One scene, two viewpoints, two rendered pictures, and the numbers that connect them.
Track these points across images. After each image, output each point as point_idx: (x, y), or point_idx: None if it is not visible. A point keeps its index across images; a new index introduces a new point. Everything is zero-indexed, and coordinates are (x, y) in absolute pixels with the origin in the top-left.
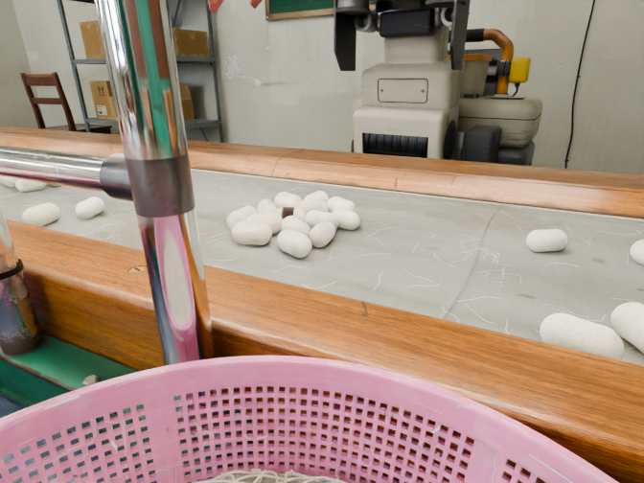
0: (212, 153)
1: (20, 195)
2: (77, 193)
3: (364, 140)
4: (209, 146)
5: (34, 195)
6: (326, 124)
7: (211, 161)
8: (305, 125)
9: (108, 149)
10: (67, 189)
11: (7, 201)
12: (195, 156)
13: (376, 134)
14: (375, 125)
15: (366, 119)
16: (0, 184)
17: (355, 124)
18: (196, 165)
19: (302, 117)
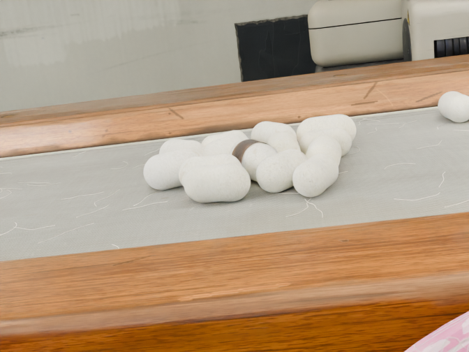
0: (452, 72)
1: (328, 202)
2: (430, 170)
3: (437, 52)
4: (385, 70)
5: (360, 193)
6: (124, 84)
7: (464, 85)
8: (84, 93)
9: (171, 118)
10: (373, 172)
11: (368, 214)
12: (417, 84)
13: (457, 39)
14: (458, 23)
15: (442, 16)
16: (169, 207)
17: (419, 28)
18: (435, 98)
19: (76, 81)
